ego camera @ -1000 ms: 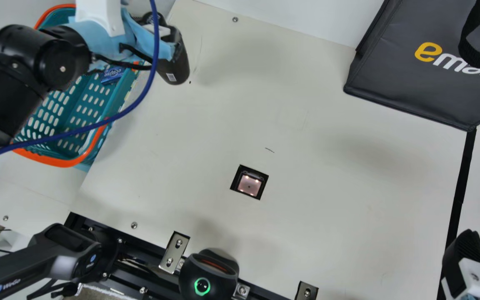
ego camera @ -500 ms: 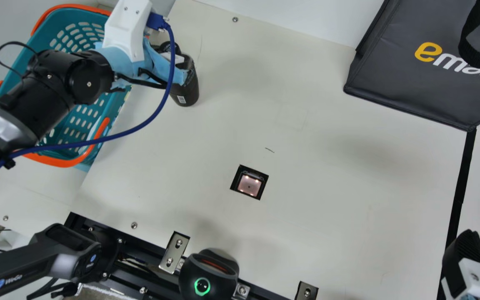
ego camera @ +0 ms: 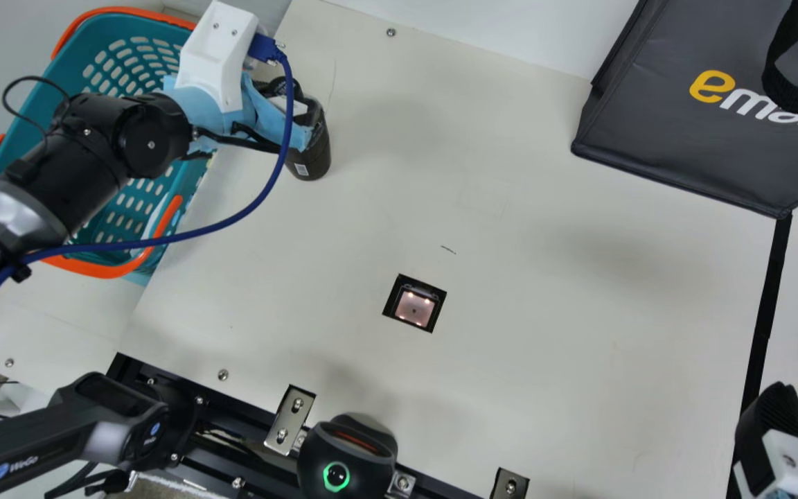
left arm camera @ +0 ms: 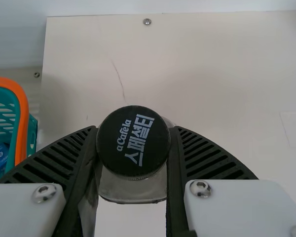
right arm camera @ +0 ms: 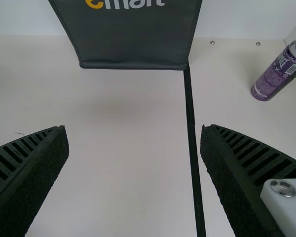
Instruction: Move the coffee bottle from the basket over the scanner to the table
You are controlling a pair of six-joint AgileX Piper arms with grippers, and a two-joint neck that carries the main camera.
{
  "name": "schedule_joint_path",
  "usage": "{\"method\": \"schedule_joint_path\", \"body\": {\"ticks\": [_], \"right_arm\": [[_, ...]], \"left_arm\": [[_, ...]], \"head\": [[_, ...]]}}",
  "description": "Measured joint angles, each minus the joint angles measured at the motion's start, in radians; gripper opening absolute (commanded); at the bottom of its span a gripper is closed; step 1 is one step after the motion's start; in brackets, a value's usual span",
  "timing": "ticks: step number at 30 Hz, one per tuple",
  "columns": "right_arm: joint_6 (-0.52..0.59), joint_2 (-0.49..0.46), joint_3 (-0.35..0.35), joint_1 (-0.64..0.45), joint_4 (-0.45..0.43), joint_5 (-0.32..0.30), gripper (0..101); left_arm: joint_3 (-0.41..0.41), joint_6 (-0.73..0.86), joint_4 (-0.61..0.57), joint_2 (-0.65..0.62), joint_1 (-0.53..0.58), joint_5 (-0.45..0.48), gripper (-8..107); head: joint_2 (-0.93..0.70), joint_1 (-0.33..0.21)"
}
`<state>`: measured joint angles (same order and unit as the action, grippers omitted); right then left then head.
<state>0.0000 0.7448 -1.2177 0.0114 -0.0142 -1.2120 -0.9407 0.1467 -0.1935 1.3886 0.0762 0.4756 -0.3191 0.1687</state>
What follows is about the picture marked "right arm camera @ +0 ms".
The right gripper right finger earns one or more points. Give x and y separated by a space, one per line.
241 177

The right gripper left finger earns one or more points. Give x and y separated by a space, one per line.
27 177

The black strip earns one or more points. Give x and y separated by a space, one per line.
191 123

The purple can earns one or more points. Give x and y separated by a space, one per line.
273 79

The dark grey bag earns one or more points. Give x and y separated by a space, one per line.
133 37

